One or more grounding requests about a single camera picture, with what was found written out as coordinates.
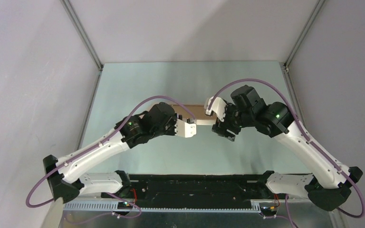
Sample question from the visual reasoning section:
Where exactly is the front aluminium rail frame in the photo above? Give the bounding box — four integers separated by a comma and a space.
40, 179, 349, 228

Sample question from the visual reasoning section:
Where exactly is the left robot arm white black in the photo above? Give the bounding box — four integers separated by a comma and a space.
43, 102, 196, 203

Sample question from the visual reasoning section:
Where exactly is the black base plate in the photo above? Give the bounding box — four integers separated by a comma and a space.
115, 174, 285, 209

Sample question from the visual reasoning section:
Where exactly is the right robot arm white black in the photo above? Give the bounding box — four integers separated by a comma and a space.
204, 85, 363, 211

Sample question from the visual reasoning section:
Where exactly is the right aluminium corner rail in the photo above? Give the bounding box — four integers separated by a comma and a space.
284, 0, 326, 71

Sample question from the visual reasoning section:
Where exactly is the light wooden picture frame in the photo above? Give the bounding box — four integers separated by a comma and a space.
167, 103, 216, 126

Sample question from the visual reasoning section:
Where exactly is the left aluminium corner rail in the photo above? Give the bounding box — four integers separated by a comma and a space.
60, 0, 104, 71

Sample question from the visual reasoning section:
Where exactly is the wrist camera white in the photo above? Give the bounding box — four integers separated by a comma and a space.
175, 119, 197, 138
204, 96, 228, 122

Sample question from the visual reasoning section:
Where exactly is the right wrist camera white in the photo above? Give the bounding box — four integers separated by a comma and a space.
204, 96, 228, 122

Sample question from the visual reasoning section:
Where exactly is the aluminium corner rail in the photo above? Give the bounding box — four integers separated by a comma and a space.
284, 0, 326, 71
60, 0, 104, 71

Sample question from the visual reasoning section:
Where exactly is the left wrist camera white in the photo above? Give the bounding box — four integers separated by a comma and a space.
175, 119, 197, 138

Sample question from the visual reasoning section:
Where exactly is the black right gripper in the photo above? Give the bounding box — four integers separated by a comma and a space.
211, 100, 254, 142

